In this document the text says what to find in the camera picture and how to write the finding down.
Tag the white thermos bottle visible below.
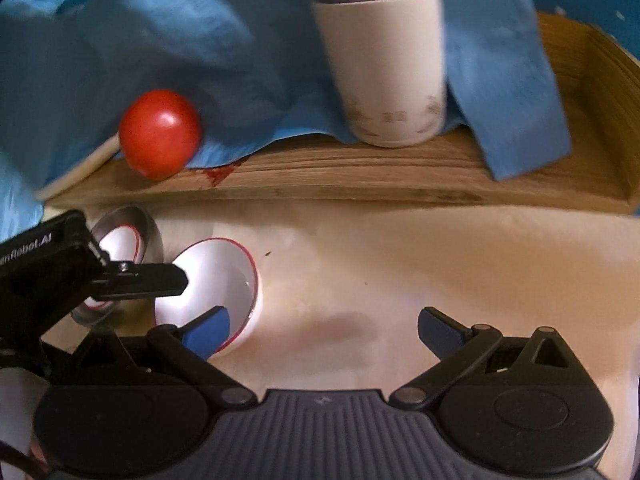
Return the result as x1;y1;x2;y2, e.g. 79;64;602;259
308;0;448;149

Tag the light blue garment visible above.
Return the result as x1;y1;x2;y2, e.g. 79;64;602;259
0;0;573;242

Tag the wooden shelf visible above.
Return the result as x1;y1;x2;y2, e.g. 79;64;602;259
45;10;640;217

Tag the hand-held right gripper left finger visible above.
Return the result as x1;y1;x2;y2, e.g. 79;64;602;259
75;305;258;408

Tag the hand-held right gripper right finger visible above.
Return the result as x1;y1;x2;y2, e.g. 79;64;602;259
390;306;581;408

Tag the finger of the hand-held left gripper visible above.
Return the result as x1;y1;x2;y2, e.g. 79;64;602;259
94;261;190;302

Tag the red tomato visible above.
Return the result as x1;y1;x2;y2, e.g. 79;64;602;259
118;89;204;182

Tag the stainless steel bowl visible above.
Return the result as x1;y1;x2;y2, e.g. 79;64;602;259
70;204;164;329

